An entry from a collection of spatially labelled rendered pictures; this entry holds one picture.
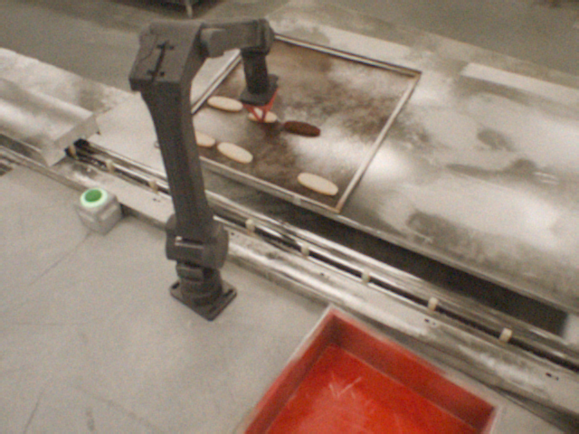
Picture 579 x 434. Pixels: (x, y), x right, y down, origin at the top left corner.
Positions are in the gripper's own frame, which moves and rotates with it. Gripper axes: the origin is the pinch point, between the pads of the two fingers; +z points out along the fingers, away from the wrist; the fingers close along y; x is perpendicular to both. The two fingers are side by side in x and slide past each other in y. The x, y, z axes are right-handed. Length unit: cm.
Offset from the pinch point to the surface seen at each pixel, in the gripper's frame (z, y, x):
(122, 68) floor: 109, 119, 164
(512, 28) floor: 139, 257, -65
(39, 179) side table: 4, -33, 50
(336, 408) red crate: 2, -62, -39
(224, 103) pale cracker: 0.0, 1.2, 11.7
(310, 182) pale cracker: 0.1, -17.5, -18.7
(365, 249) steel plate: 7.9, -26.4, -34.1
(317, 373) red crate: 2, -58, -34
